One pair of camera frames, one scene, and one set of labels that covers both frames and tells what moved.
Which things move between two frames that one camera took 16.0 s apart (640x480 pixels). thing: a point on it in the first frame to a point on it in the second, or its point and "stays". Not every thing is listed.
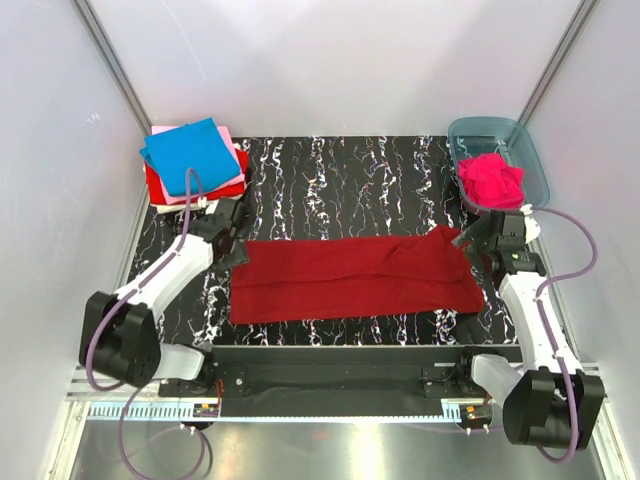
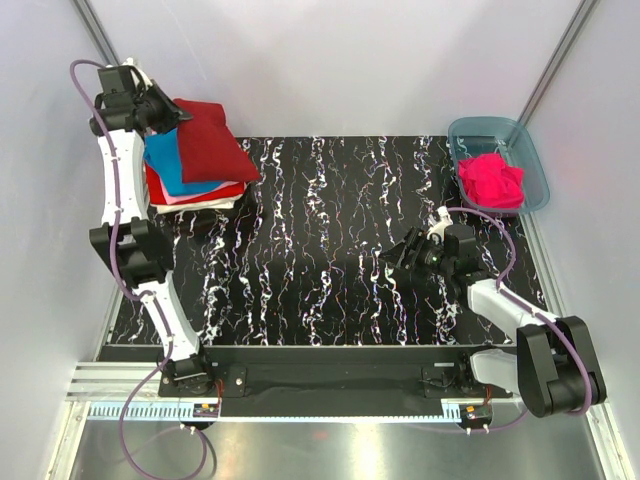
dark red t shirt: x=421 y=273 to x=209 y=151
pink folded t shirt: x=177 y=198 stays
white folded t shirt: x=206 y=206 stays
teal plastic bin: x=508 y=137 stays
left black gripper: x=240 y=255 to x=173 y=113
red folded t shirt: x=156 y=195 stays
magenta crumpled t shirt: x=488 y=181 stays
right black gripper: x=478 y=228 to x=414 y=240
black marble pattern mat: x=335 y=186 stays
